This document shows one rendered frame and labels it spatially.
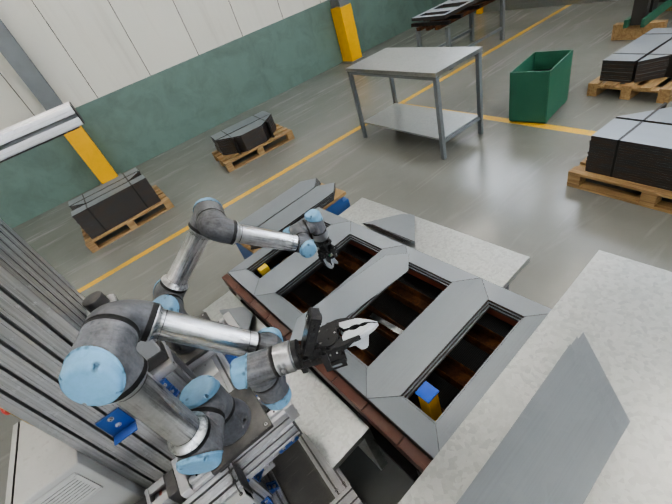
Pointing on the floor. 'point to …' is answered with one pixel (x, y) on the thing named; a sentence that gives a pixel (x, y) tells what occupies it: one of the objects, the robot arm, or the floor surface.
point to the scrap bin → (539, 86)
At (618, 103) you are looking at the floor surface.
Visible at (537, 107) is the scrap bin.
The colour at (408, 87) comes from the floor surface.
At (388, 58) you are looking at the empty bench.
